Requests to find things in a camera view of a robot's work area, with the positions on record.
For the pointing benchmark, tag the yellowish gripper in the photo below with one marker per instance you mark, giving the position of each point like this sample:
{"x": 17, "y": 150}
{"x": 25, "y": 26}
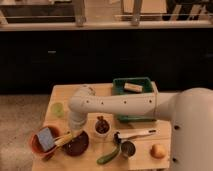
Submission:
{"x": 74, "y": 132}

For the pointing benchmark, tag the orange fruit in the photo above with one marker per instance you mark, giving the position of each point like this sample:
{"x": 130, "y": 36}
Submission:
{"x": 158, "y": 151}

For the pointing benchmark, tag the green cucumber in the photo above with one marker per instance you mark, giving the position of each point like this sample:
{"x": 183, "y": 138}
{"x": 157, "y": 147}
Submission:
{"x": 108, "y": 157}

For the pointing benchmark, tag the brown wooden block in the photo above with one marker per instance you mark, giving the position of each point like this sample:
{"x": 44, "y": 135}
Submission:
{"x": 133, "y": 87}

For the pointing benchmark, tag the purple bowl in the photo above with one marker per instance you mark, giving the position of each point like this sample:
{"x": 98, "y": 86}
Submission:
{"x": 77, "y": 146}

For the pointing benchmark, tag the blue sponge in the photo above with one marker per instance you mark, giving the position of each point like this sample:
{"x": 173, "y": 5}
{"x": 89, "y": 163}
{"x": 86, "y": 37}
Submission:
{"x": 45, "y": 139}

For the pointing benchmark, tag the white handled black spoon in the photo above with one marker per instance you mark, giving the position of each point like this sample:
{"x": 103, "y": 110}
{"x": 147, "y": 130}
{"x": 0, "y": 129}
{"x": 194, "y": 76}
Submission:
{"x": 120, "y": 136}

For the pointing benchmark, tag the small metal cup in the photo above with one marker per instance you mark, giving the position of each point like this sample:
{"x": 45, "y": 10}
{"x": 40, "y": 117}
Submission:
{"x": 128, "y": 149}

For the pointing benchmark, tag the green plastic cup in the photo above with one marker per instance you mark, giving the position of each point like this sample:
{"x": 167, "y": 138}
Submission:
{"x": 57, "y": 109}

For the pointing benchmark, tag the green plastic tray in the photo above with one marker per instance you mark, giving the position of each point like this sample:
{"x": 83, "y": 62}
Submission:
{"x": 118, "y": 89}

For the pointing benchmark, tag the white cup with contents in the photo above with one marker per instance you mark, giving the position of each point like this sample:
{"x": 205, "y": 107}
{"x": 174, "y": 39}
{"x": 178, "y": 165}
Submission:
{"x": 102, "y": 127}

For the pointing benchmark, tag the orange bowl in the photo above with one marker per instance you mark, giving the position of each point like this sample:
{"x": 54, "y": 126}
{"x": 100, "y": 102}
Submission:
{"x": 35, "y": 145}

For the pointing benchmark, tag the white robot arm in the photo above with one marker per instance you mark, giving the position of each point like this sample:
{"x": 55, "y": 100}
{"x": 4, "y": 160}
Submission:
{"x": 190, "y": 113}

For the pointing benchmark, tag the wooden table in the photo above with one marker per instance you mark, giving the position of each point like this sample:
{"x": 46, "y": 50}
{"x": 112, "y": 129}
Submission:
{"x": 98, "y": 146}

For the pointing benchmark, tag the yellow banana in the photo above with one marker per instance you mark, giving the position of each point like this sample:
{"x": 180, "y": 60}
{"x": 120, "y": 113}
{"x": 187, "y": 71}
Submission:
{"x": 60, "y": 141}

